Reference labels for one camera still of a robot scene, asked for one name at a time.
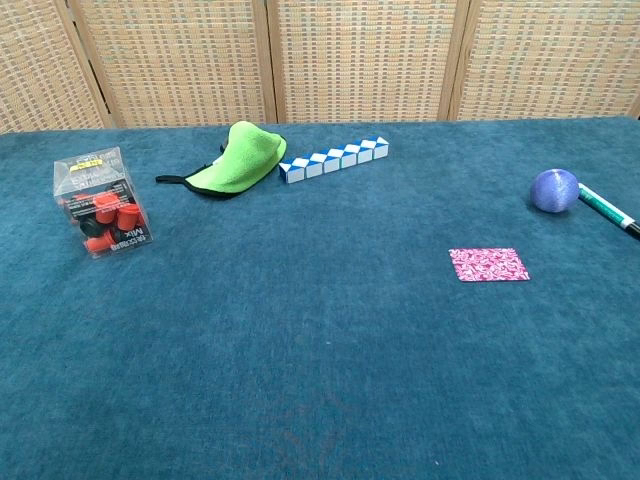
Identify pink patterned card stack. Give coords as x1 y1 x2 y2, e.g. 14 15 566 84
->
448 247 530 284

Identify blue white snake puzzle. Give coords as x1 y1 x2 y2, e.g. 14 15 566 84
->
278 134 391 185

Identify blue felt table cover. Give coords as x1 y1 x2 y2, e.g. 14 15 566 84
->
0 115 640 480

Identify green fleece eye mask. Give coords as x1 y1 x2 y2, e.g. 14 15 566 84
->
154 120 289 200

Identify clear box of red caps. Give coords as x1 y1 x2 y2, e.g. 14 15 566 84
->
53 146 155 260

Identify woven rattan folding screen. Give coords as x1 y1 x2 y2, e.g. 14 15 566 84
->
0 0 640 135

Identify purple ball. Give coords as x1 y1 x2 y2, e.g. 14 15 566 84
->
529 169 580 215

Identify green white marker pen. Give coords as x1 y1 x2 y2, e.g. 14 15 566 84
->
577 182 640 239

